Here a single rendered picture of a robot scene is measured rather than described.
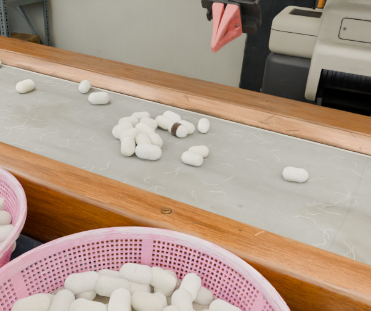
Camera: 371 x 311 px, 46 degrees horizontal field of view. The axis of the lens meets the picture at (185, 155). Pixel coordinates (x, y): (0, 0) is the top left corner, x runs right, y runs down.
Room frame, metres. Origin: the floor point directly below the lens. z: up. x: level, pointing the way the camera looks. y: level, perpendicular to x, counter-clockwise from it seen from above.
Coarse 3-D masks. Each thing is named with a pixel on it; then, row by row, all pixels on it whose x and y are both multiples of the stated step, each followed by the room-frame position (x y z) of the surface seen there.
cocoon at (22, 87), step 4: (24, 80) 0.78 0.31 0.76; (28, 80) 0.78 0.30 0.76; (20, 84) 0.76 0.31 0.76; (24, 84) 0.76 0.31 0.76; (28, 84) 0.77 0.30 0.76; (32, 84) 0.78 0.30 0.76; (16, 88) 0.76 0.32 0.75; (20, 88) 0.76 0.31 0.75; (24, 88) 0.76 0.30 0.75; (28, 88) 0.77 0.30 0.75; (32, 88) 0.78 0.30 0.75; (20, 92) 0.76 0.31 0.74; (24, 92) 0.76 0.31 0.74
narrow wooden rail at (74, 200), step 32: (0, 160) 0.47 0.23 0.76; (32, 160) 0.48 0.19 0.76; (32, 192) 0.43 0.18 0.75; (64, 192) 0.42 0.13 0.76; (96, 192) 0.42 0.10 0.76; (128, 192) 0.42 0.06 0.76; (32, 224) 0.44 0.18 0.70; (64, 224) 0.42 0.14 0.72; (96, 224) 0.40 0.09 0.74; (128, 224) 0.38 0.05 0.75; (160, 224) 0.37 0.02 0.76; (192, 224) 0.37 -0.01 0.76; (224, 224) 0.38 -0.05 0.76; (256, 256) 0.33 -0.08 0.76; (288, 256) 0.33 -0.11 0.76; (320, 256) 0.34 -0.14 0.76; (288, 288) 0.31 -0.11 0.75; (320, 288) 0.30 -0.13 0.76; (352, 288) 0.30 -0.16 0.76
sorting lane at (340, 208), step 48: (0, 96) 0.74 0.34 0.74; (48, 96) 0.76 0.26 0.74; (48, 144) 0.57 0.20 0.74; (96, 144) 0.58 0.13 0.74; (192, 144) 0.61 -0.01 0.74; (240, 144) 0.62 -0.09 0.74; (288, 144) 0.64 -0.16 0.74; (192, 192) 0.47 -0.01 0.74; (240, 192) 0.48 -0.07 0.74; (288, 192) 0.49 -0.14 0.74; (336, 192) 0.50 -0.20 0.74; (336, 240) 0.40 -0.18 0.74
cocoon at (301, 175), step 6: (288, 168) 0.52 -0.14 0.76; (294, 168) 0.52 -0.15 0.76; (300, 168) 0.52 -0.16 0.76; (282, 174) 0.52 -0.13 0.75; (288, 174) 0.52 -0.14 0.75; (294, 174) 0.52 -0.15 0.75; (300, 174) 0.52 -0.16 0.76; (306, 174) 0.52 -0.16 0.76; (288, 180) 0.52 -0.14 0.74; (294, 180) 0.52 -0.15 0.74; (300, 180) 0.51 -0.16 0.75
